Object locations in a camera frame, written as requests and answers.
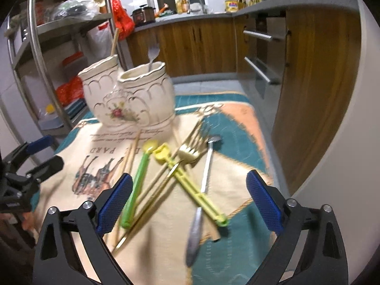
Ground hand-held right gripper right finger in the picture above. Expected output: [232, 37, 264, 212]
[246, 169, 349, 285]

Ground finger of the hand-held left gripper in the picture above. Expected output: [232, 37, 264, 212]
[7, 156, 65, 186]
[1, 136, 55, 170]

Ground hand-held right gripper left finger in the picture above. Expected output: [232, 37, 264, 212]
[32, 173, 134, 285]

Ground green plastic spoon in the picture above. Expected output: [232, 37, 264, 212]
[119, 140, 159, 229]

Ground wooden chopstick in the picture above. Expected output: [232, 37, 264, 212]
[110, 166, 179, 247]
[110, 28, 120, 57]
[120, 129, 141, 176]

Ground long thin silver spoon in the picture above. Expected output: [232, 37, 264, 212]
[185, 135, 223, 267]

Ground yellow plastic fork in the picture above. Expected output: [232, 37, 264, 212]
[152, 143, 230, 228]

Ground gold fork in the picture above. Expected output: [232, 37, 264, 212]
[113, 142, 200, 251]
[166, 121, 212, 179]

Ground white floral ceramic utensil holder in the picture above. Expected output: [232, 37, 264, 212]
[78, 55, 176, 133]

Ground red plastic bag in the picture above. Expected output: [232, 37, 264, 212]
[108, 0, 135, 40]
[56, 76, 85, 107]

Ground printed cloth mat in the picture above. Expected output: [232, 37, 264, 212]
[28, 93, 285, 285]

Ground orange container lid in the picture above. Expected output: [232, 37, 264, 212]
[61, 52, 85, 69]

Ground white plastic bag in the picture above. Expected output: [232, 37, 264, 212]
[87, 21, 115, 63]

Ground clear plastic bag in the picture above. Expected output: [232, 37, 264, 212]
[44, 0, 98, 21]

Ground stainless built-in oven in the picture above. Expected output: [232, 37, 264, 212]
[242, 15, 290, 99]

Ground wooden kitchen cabinet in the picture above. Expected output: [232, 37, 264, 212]
[126, 4, 361, 202]

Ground dark rice cooker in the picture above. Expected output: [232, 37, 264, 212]
[132, 4, 156, 26]

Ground grey kitchen countertop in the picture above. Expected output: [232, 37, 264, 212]
[133, 0, 358, 32]

